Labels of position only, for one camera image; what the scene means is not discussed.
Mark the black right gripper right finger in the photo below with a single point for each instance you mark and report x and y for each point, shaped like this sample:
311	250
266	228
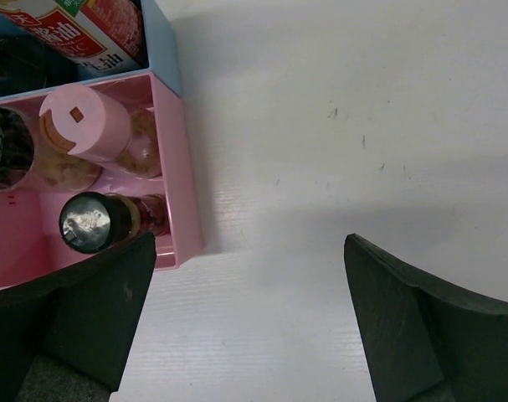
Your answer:
425	339

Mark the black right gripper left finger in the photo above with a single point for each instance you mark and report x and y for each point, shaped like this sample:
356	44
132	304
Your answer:
67	336

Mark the black-cap pepper spice jar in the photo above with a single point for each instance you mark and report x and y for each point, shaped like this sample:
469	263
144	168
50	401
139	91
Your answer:
91	222

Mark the black grinder spice bottle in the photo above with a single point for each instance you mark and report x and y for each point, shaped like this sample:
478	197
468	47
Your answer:
28	162

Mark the pink-cap spice jar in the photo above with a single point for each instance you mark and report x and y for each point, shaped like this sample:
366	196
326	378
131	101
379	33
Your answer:
79	121

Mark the tall clear dark-liquid bottle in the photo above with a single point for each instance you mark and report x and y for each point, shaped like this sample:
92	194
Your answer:
29	64

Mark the soy sauce bottle red label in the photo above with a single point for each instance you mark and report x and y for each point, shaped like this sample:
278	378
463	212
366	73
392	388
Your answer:
104	37

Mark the pink storage box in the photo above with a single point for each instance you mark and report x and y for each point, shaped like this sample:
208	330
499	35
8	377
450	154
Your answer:
30	243

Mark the blue storage box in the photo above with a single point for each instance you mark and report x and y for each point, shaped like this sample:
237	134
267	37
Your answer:
160	46

